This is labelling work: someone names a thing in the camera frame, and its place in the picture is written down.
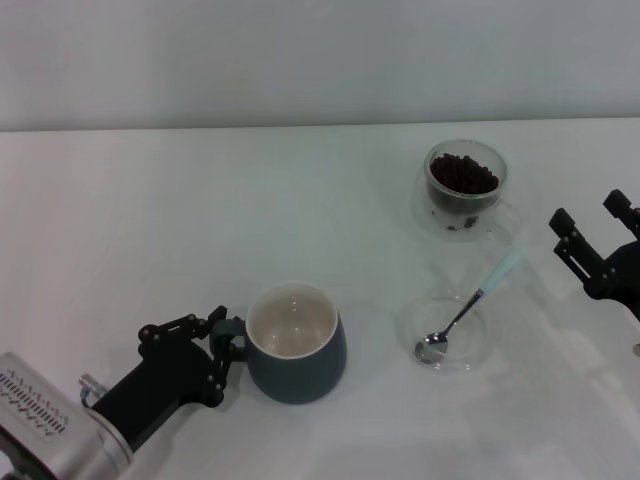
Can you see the double-wall glass cup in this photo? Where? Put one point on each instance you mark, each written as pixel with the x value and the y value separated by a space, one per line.
pixel 430 210

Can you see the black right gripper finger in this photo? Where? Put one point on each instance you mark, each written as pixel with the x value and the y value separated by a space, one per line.
pixel 575 255
pixel 620 205

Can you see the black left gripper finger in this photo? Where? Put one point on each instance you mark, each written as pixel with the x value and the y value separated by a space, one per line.
pixel 222 370
pixel 175 327

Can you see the clear glass saucer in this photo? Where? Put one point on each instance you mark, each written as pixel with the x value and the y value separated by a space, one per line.
pixel 470 345

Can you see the dark blue mug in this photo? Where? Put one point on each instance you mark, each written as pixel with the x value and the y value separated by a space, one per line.
pixel 300 375

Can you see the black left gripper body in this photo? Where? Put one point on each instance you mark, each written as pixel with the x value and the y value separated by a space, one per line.
pixel 155 390

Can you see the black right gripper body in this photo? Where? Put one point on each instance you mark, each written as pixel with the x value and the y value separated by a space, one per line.
pixel 622 280

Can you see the coffee beans heap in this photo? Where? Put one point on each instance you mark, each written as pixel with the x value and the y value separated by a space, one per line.
pixel 462 172

